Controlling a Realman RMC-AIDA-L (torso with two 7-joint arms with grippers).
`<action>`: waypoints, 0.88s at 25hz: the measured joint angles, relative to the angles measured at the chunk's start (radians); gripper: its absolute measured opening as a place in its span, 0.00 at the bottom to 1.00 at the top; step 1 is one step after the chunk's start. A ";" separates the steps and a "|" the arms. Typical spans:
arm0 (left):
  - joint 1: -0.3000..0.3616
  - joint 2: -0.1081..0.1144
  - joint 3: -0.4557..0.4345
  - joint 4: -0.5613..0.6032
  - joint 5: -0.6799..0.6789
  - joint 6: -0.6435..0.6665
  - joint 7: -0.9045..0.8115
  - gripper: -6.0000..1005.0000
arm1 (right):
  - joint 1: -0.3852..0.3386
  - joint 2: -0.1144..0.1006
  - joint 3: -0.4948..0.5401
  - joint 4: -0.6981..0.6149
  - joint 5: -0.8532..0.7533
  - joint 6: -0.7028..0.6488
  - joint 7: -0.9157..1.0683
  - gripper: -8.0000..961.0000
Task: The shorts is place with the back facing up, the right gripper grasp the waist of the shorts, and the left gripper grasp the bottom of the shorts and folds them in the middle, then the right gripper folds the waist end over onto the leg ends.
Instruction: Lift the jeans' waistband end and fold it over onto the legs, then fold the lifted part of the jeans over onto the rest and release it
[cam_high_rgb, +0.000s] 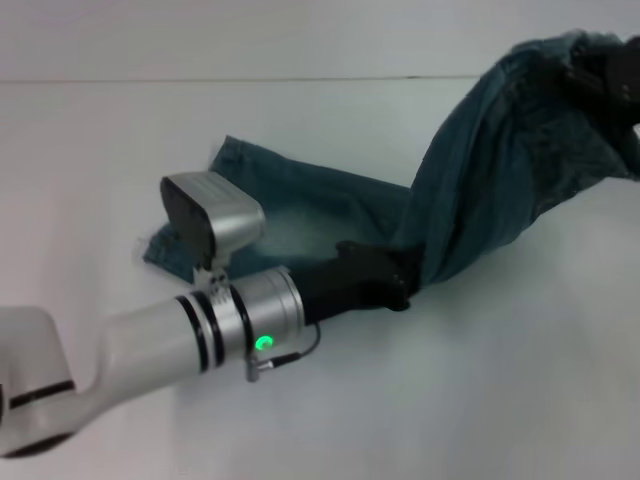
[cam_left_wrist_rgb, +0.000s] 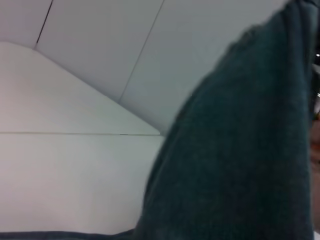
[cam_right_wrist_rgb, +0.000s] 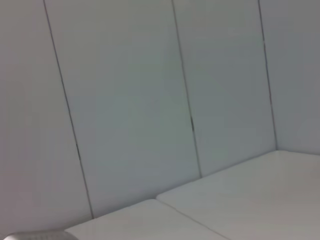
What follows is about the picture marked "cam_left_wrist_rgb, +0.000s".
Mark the blue denim shorts with print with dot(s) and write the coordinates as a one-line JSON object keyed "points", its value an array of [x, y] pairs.
{"points": [[237, 125]]}

